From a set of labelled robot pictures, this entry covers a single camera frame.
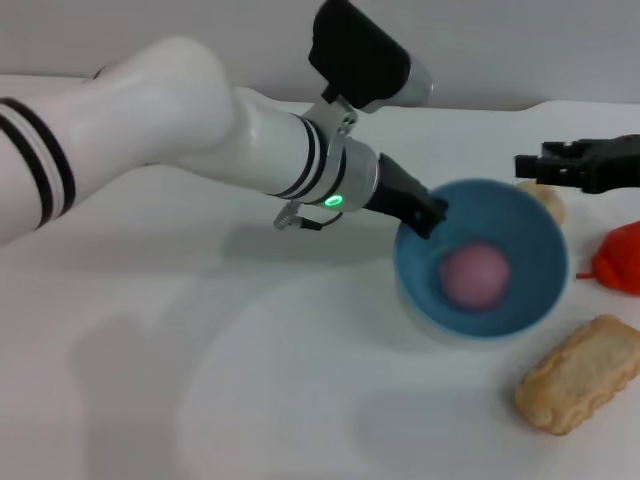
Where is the pink toy peach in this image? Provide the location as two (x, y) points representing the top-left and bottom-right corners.
(438, 242), (512, 310)

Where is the thin black cable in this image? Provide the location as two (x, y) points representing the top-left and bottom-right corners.
(294, 210), (347, 232)

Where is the rectangular toast bread slice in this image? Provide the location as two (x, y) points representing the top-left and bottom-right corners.
(514, 313), (640, 436)

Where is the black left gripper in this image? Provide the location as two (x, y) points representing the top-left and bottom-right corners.
(366, 152), (450, 240)

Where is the round beige bun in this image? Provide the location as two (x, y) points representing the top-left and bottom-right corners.
(514, 179), (567, 226)

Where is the silver black wrist camera box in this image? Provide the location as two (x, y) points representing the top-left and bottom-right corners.
(307, 0), (435, 115)

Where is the silver camera mount bracket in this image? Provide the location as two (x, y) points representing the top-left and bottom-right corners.
(299, 97), (359, 142)

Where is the blue plastic bowl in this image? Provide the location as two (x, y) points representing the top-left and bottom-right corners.
(392, 177), (571, 347)

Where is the red toy pepper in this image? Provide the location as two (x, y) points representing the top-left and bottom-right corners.
(574, 222), (640, 296)

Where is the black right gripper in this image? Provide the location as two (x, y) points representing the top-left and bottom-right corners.
(514, 133), (640, 196)

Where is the silver cable connector plug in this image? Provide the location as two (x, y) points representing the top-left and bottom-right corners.
(272, 199), (304, 231)

